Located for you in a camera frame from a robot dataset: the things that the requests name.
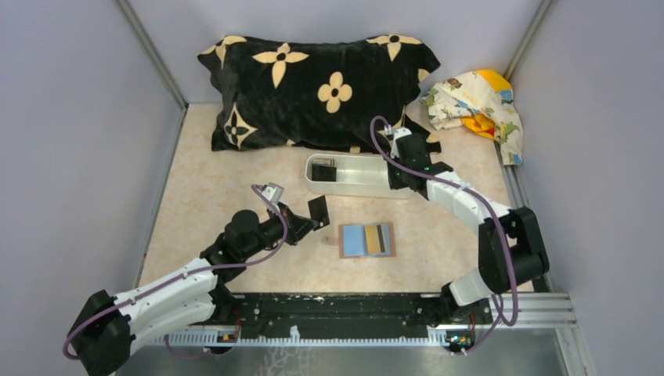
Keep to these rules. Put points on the stack of cards in bin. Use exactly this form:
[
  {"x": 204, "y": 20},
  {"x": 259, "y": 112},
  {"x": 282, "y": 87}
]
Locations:
[{"x": 323, "y": 170}]

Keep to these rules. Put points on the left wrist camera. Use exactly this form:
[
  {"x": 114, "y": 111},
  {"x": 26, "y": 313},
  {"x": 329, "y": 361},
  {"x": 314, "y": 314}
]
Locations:
[{"x": 272, "y": 192}]

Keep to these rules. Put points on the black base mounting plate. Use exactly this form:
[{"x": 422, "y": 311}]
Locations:
[{"x": 343, "y": 316}]

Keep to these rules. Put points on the cartoon print cloth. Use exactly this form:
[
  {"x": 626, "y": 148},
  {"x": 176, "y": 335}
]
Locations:
[{"x": 483, "y": 102}]

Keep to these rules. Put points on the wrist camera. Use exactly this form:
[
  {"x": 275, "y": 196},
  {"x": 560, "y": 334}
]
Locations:
[
  {"x": 396, "y": 135},
  {"x": 272, "y": 192}
]

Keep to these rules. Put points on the white oblong plastic bin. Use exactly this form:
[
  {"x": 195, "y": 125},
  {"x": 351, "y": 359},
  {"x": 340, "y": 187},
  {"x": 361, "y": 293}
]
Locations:
[{"x": 357, "y": 175}]

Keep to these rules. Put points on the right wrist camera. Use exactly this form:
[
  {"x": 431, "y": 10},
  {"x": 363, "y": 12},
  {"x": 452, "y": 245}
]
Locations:
[{"x": 396, "y": 135}]

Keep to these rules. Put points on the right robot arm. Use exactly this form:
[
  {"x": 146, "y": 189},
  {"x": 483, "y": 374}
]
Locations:
[{"x": 511, "y": 250}]

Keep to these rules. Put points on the brown leather card holder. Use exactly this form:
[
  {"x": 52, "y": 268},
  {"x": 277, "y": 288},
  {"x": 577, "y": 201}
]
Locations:
[{"x": 364, "y": 241}]

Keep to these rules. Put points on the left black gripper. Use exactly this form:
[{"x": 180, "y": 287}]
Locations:
[{"x": 297, "y": 227}]

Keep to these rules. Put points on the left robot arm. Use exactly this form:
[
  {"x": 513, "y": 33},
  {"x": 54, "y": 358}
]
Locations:
[{"x": 111, "y": 328}]

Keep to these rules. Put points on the aluminium frame rail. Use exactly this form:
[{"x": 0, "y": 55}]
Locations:
[{"x": 227, "y": 336}]

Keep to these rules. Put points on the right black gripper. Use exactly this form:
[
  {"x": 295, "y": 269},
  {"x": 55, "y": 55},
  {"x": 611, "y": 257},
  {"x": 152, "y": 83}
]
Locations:
[{"x": 394, "y": 182}]

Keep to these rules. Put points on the black floral pillow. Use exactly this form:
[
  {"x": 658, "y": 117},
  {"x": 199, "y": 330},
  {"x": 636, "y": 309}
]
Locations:
[{"x": 319, "y": 96}]

